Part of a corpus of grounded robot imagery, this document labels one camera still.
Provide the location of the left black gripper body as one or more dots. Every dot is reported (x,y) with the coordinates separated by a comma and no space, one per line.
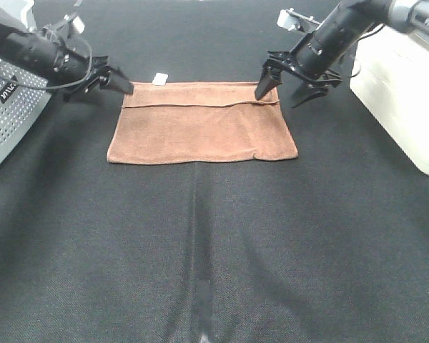
(74,67)

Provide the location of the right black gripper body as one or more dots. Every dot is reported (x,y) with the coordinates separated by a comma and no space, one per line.
(316,68)

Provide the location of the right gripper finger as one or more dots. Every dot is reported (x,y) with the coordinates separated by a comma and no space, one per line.
(270,79)
(308,91)

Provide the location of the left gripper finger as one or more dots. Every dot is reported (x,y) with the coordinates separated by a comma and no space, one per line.
(114,80)
(82,96)

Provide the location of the brown terry towel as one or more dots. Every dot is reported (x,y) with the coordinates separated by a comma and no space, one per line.
(209,121)

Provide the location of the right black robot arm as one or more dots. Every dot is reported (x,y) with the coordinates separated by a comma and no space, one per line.
(325,42)

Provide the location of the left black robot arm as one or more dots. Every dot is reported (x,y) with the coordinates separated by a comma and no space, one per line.
(59,54)

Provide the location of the grey perforated plastic basket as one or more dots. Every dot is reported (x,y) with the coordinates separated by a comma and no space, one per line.
(19,106)

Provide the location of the pale green woven basket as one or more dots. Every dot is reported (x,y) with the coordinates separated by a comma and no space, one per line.
(393,84)

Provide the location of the black table cloth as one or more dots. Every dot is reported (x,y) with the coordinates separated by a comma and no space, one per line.
(330,247)

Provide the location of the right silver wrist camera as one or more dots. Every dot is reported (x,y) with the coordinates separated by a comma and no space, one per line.
(290,20)

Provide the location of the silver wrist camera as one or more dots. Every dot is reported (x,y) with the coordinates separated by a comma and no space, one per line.
(290,20)
(71,24)

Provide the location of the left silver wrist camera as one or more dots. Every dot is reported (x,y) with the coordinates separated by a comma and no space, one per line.
(71,24)

